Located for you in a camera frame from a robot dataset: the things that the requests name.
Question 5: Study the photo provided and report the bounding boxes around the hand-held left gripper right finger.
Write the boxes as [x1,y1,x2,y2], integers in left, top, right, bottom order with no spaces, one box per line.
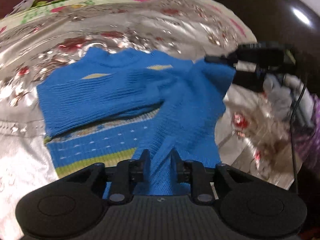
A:
[171,150,253,205]

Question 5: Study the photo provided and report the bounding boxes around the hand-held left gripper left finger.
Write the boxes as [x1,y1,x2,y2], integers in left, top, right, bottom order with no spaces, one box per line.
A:
[60,150,150,204]

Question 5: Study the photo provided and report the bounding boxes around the person's right hand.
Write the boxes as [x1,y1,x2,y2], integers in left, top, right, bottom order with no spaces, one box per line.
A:
[264,73,314,128]

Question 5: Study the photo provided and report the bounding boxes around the silver floral satin blanket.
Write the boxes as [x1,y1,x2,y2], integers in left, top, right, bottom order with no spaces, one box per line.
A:
[0,0,303,230]

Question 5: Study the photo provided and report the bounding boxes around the black cable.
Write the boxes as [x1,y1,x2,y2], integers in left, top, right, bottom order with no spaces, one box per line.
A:
[290,75,308,195]

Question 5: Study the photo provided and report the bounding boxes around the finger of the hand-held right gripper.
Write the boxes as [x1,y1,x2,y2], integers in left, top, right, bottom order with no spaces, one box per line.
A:
[204,51,238,65]

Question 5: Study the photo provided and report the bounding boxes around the blue striped knit sweater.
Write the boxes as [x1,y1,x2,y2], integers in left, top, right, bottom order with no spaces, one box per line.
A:
[36,47,237,197]

